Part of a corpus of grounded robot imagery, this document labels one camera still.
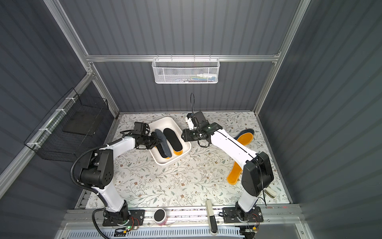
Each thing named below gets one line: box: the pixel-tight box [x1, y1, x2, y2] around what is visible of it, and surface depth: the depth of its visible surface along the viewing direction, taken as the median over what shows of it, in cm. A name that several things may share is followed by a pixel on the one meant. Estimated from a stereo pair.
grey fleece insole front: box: [154, 128, 173, 158], surface depth 98 cm
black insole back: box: [163, 127, 184, 152], surface depth 103 cm
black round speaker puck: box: [153, 208, 168, 226], surface depth 71 cm
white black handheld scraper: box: [205, 199, 218, 236], surface depth 72 cm
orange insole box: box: [173, 149, 184, 156], surface depth 98 cm
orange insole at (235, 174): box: [226, 161, 243, 185], surface depth 90 cm
